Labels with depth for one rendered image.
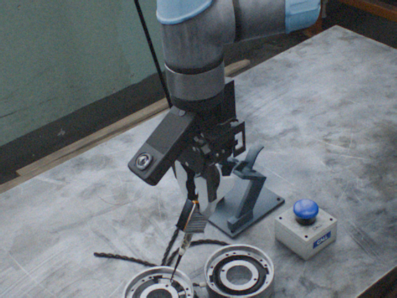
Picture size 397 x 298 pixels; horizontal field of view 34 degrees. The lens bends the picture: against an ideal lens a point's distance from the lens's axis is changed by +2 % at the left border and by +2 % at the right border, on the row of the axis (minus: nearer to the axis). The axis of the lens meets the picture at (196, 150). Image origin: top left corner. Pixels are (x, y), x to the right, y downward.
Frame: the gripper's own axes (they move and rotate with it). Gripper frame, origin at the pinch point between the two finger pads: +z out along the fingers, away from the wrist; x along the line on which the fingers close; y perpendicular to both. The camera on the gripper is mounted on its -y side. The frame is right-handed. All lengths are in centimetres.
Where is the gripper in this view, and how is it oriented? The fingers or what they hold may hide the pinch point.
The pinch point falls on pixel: (196, 208)
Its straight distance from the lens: 96.0
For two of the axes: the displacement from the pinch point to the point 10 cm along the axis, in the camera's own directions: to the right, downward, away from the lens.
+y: 7.5, -4.5, 4.8
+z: 0.8, 7.9, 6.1
